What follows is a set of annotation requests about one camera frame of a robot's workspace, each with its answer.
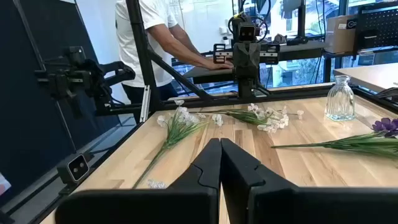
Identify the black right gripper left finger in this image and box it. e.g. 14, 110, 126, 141
55, 138, 222, 224

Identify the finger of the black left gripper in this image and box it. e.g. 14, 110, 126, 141
246, 42, 261, 78
232, 42, 248, 78

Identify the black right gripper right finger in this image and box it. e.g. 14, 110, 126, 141
221, 138, 398, 224

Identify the white artificial flower stem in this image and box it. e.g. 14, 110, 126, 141
189, 103, 305, 134
146, 179, 168, 190
132, 99, 208, 189

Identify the purple artificial flower stem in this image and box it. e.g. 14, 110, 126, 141
271, 117, 398, 160

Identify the clear ribbed glass vase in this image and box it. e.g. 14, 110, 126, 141
324, 74, 356, 122

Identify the dark grey desk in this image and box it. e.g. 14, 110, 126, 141
183, 65, 234, 84

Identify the black monitor stand pole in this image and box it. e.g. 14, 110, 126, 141
285, 0, 309, 46

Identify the loose white blossom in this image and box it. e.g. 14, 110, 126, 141
211, 113, 224, 127

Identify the brown cardboard box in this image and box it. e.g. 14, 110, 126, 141
325, 14, 358, 54

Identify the light wooden desk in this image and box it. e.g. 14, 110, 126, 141
333, 62, 398, 93

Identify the person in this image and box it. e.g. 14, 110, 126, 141
114, 0, 234, 105

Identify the black pegboard panel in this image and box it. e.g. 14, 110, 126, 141
354, 1, 398, 52

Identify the dark partition panel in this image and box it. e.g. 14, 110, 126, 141
0, 0, 137, 215

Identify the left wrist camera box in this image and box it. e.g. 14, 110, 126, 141
238, 23, 257, 41

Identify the silver hinge bracket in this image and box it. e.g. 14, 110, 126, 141
139, 85, 152, 123

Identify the black table-level camera box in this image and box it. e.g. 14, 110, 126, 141
57, 153, 91, 185

